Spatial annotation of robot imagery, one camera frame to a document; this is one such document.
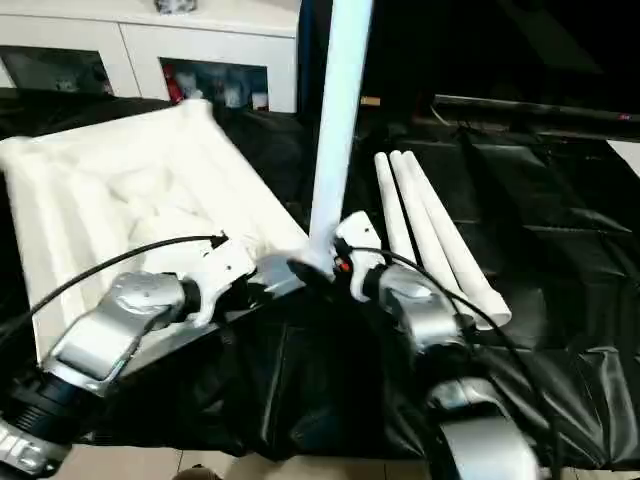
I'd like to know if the white plastic table leg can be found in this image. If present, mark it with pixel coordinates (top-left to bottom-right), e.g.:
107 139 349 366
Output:
307 0 376 274
373 152 419 264
402 149 514 324
388 149 494 331

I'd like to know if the white plastic table top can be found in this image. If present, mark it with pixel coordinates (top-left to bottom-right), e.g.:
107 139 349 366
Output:
0 98 314 366

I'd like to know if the black mat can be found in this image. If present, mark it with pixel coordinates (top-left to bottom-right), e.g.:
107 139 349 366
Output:
0 94 640 471

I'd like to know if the long dark bar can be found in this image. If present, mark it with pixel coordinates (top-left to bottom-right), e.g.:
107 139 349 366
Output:
434 94 640 126

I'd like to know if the white cabinet with glass doors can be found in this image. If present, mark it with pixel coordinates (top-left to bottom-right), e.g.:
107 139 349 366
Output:
0 0 301 114

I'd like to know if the clear bag of dark parts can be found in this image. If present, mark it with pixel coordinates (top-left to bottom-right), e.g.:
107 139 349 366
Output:
153 0 199 14

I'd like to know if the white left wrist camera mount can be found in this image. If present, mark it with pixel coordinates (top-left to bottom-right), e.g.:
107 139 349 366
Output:
192 234 256 329

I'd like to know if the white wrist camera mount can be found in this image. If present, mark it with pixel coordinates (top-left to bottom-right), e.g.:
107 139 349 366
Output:
333 210 386 304
192 234 256 329

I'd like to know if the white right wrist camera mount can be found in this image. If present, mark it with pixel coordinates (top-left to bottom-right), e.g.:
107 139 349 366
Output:
333 210 386 304

